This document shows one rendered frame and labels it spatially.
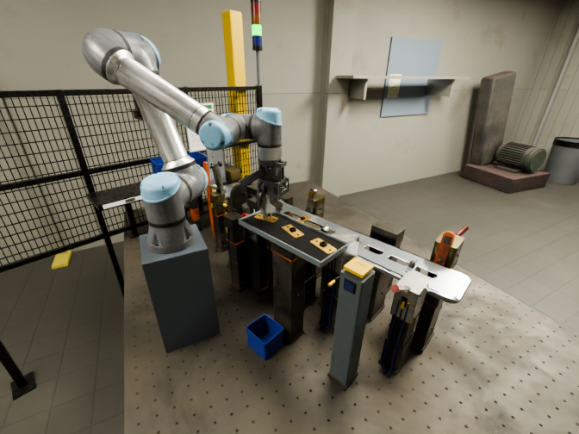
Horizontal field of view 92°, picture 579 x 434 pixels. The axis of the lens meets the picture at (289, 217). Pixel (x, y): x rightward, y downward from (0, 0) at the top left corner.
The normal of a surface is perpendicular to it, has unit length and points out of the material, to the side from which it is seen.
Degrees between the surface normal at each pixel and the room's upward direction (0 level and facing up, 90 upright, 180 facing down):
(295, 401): 0
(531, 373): 0
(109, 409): 0
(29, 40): 90
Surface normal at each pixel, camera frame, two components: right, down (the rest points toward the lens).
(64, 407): 0.01, -0.89
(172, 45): 0.47, 0.40
